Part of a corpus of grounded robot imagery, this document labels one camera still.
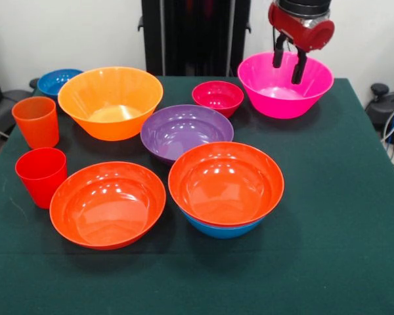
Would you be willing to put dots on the light blue bowl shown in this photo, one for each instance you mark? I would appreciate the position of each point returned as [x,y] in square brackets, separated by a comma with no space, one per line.
[223,231]

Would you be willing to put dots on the purple bowl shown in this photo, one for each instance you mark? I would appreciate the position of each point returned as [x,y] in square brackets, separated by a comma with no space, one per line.
[184,128]

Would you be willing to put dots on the large pink bowl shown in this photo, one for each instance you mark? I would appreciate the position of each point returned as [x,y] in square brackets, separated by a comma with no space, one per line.
[266,98]

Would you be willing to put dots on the small crimson bowl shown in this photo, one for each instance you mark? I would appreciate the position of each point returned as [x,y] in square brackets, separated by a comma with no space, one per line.
[216,98]

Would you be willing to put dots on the large orange bowl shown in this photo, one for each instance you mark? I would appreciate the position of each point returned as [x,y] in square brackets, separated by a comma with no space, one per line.
[111,98]

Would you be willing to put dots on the small dark blue bowl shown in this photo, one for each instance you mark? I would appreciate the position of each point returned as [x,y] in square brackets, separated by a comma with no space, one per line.
[52,82]

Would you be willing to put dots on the orange cup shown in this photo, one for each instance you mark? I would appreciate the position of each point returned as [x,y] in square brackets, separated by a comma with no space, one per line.
[36,128]

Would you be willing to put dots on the red cup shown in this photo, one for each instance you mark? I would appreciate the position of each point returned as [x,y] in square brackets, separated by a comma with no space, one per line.
[42,183]

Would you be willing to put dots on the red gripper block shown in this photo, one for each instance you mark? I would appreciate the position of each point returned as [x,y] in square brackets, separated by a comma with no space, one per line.
[307,34]

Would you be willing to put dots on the dark green table cloth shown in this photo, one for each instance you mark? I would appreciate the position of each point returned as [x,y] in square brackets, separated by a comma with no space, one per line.
[197,279]

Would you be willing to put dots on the orange-red shallow bowl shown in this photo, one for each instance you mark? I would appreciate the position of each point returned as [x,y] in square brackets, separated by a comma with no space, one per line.
[108,210]
[226,187]

